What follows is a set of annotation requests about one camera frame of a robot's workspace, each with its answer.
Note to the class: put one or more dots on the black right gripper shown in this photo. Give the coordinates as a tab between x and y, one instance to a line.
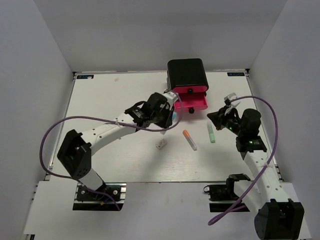
218	117

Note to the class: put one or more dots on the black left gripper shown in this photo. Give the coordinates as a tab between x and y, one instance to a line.
167	122

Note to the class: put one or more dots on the green cap glue stick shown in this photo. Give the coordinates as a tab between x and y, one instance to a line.
211	132

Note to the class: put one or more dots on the blue cap glue stick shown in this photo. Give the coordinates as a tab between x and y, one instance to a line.
174	115

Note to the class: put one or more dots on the pink top drawer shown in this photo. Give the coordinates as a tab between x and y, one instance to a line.
189	89

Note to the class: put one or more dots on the pink drawer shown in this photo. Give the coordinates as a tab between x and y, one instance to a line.
189	89
191	103

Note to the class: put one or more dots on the orange cap glue stick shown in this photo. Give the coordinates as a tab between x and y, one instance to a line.
189	140

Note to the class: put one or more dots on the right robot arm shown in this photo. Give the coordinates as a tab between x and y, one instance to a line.
277	216

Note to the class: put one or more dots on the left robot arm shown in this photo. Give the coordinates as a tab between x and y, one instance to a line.
77	148

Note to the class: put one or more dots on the small white eraser box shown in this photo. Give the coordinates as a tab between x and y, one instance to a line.
161	144

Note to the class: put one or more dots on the black drawer cabinet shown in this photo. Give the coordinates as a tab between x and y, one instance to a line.
186	72

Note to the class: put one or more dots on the right dark table label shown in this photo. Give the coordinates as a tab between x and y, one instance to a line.
236	74

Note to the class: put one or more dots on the dark table label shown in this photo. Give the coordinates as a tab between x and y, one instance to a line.
236	74
86	76

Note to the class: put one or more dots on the left dark table label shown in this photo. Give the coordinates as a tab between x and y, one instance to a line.
86	76

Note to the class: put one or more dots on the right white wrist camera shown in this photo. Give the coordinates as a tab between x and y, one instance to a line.
231	102

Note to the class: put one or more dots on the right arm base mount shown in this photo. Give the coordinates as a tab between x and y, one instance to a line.
222	195

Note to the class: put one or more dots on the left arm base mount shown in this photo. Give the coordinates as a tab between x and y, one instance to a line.
85	200

